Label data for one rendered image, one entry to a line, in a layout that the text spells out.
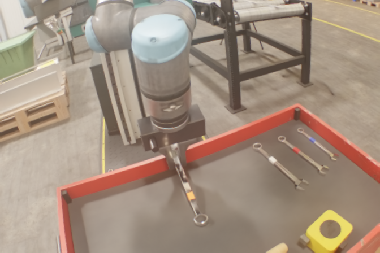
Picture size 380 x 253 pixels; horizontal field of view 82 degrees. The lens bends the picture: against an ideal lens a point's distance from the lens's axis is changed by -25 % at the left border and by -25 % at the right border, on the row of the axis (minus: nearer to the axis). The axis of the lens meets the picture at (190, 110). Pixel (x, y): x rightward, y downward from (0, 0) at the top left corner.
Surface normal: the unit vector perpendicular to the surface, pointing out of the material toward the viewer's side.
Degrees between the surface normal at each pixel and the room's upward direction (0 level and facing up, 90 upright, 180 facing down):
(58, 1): 67
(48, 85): 90
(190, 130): 102
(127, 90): 90
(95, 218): 0
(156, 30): 17
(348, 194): 0
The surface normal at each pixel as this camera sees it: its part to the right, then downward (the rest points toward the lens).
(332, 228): -0.11, -0.84
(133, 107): 0.23, 0.48
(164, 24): -0.06, -0.66
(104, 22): -0.13, 0.01
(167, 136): 0.32, 0.64
